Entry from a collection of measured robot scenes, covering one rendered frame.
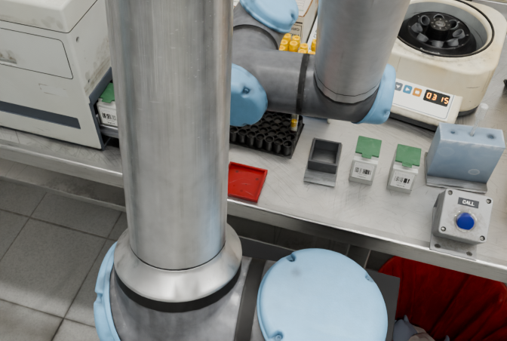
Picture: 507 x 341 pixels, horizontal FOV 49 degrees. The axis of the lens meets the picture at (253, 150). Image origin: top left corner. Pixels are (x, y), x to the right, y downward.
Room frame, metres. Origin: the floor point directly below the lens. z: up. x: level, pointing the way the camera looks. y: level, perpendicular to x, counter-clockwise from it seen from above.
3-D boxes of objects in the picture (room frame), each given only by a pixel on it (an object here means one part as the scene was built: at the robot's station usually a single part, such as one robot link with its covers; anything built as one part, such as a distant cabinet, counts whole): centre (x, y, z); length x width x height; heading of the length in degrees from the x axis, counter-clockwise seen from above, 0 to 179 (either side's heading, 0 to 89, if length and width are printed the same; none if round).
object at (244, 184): (0.58, 0.02, 0.88); 0.07 x 0.07 x 0.01; 75
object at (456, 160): (0.61, -0.35, 0.92); 0.10 x 0.07 x 0.10; 81
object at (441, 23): (0.88, -0.35, 0.97); 0.15 x 0.15 x 0.07
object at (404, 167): (0.59, -0.25, 0.91); 0.05 x 0.04 x 0.07; 165
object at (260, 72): (0.52, 0.00, 1.16); 0.11 x 0.11 x 0.08; 80
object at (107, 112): (0.69, 0.24, 0.95); 0.05 x 0.04 x 0.06; 165
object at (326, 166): (0.63, -0.12, 0.89); 0.09 x 0.05 x 0.04; 167
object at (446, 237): (0.51, -0.33, 0.92); 0.13 x 0.07 x 0.08; 165
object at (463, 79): (0.87, -0.34, 0.94); 0.30 x 0.24 x 0.12; 156
